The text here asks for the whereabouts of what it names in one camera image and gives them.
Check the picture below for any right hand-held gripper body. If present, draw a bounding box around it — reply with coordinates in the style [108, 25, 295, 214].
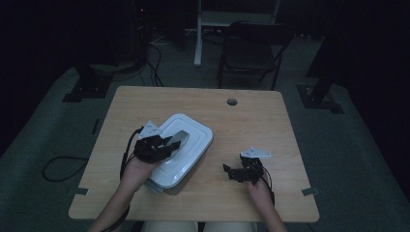
[237, 147, 273, 186]

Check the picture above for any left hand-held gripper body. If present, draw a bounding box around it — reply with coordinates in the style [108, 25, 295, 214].
[132, 120, 172, 164]

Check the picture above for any white container lid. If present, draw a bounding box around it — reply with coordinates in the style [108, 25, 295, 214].
[148, 112, 215, 189]

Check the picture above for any clear plastic storage box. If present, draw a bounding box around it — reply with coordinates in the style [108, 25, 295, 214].
[143, 141, 215, 196]

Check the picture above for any person's right hand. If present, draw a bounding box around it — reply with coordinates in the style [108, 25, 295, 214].
[246, 178, 276, 209]

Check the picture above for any person's left hand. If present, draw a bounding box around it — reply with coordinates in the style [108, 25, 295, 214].
[120, 156, 162, 195]

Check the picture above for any black stand base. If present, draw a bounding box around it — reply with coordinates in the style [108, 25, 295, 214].
[62, 64, 114, 103]
[296, 0, 351, 115]

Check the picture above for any dark equipment tower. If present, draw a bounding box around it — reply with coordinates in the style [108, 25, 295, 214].
[129, 0, 153, 66]

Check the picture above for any black folding chair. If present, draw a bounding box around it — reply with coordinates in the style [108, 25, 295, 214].
[217, 20, 296, 91]

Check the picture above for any left hand-held gripper cable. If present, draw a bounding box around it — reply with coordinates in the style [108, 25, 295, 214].
[99, 127, 145, 232]

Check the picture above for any hand-held gripper cable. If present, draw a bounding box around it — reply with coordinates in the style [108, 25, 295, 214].
[99, 127, 145, 232]
[260, 175, 277, 207]

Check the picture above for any right hand-held gripper cable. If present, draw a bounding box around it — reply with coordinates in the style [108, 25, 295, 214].
[260, 175, 277, 207]

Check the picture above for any black floor cables bundle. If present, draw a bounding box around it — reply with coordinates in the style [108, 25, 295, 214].
[138, 42, 166, 88]

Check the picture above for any black floor cable loop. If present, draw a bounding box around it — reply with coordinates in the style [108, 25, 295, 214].
[42, 156, 90, 183]

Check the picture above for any white desk frame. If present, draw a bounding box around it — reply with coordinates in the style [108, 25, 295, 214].
[192, 0, 282, 68]

